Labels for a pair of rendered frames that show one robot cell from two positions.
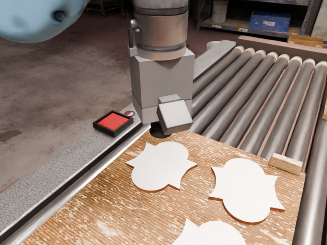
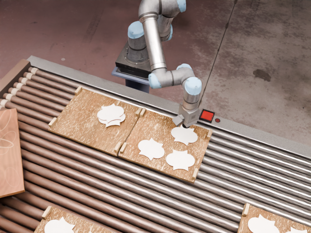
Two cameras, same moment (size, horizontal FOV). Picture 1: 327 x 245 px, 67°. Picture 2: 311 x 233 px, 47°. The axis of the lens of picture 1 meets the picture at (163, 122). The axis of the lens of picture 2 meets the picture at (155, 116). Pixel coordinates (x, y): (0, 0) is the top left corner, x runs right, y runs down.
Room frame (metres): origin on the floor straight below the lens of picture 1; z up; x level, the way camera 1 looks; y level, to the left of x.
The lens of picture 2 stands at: (-0.09, -1.09, 2.47)
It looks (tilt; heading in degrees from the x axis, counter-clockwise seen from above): 50 degrees down; 76
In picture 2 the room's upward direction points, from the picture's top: 4 degrees clockwise
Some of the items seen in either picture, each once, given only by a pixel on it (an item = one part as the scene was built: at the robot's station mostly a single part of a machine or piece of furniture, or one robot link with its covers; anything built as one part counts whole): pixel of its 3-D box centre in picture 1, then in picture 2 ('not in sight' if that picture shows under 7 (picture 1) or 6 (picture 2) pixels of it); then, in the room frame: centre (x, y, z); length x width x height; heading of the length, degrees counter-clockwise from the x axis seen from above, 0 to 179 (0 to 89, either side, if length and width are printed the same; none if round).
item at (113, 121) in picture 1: (113, 123); (207, 116); (0.53, 0.13, 0.92); 0.06 x 0.06 x 0.01; 57
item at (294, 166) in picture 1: (285, 163); (195, 173); (0.35, -0.24, 0.95); 0.06 x 0.02 x 0.03; 58
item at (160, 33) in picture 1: (158, 27); (189, 101); (0.36, 0.01, 1.21); 0.08 x 0.08 x 0.05
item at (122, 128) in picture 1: (113, 122); (207, 115); (0.53, 0.13, 0.92); 0.08 x 0.08 x 0.02; 57
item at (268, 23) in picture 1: (269, 20); not in sight; (4.50, -1.84, 0.25); 0.62 x 0.42 x 0.22; 68
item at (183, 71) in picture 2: not in sight; (183, 76); (0.34, 0.10, 1.29); 0.11 x 0.11 x 0.08; 2
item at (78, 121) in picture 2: not in sight; (97, 119); (-0.10, 0.19, 0.93); 0.41 x 0.35 x 0.02; 147
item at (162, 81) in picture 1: (164, 85); (184, 113); (0.34, 0.00, 1.13); 0.12 x 0.09 x 0.16; 20
